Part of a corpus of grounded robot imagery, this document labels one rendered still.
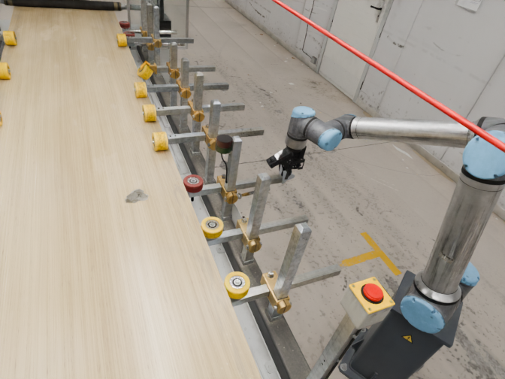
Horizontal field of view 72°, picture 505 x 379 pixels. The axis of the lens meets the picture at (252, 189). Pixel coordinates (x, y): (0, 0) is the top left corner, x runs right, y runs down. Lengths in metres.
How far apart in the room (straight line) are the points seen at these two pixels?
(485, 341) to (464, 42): 2.48
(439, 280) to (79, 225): 1.20
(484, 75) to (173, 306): 3.25
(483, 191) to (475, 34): 2.75
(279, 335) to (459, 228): 0.66
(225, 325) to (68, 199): 0.72
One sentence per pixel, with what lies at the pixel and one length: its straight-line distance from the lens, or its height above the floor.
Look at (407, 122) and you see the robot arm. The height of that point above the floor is 1.29.
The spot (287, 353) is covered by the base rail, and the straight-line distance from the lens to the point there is 1.25.
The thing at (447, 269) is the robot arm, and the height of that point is 1.00.
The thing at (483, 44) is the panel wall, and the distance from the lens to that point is 3.74.
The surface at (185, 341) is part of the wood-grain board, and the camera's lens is 1.01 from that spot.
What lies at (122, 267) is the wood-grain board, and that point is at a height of 0.90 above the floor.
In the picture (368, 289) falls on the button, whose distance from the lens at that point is 0.78.
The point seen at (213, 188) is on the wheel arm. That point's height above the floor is 0.86.
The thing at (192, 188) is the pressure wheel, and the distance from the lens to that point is 1.39.
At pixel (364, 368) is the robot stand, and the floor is 0.09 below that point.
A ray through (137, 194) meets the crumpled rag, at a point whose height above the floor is 0.92.
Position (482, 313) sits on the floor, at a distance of 2.79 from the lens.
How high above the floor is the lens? 1.81
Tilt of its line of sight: 40 degrees down
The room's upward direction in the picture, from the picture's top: 11 degrees clockwise
